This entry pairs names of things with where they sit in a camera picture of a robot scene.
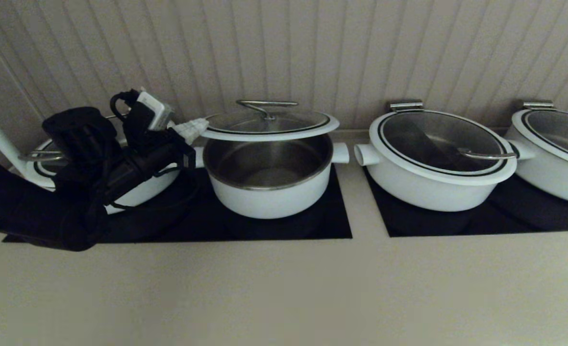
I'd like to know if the small white-rimmed glass lid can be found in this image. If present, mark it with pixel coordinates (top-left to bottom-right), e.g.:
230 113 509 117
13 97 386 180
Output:
199 99 340 142

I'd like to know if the large white pot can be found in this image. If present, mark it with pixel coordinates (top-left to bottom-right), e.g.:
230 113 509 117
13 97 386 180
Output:
354 143 511 212
105 162 182 215
504 138 568 208

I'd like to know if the small white pot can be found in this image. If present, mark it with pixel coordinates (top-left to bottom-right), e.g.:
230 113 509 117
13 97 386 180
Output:
195 134 350 220

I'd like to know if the large white-rimmed glass lid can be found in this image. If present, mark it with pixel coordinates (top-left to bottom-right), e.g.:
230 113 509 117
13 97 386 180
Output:
18 138 180 189
368 110 518 186

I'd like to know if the white pot far right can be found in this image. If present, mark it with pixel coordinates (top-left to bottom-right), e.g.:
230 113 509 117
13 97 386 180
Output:
511 109 568 172

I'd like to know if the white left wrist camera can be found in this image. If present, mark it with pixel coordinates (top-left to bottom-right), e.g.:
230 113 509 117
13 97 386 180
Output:
137 90 174 132

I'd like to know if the black left camera cable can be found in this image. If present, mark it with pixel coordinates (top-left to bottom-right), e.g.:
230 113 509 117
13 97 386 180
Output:
109 89 141 119

